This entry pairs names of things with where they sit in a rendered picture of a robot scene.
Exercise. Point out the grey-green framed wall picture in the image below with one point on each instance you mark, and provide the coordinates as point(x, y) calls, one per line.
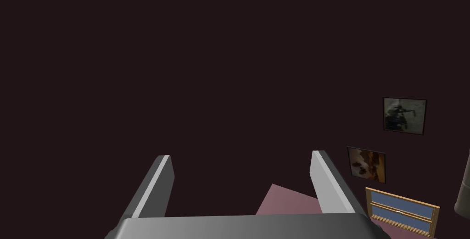
point(404, 116)

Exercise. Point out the wooden framed window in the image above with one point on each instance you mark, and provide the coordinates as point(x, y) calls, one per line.
point(402, 211)

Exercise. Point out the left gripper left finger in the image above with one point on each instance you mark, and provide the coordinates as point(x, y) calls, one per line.
point(154, 191)

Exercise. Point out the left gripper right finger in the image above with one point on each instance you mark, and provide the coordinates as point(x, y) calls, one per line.
point(332, 189)

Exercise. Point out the brown framed wall picture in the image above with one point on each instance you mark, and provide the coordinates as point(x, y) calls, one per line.
point(367, 165)

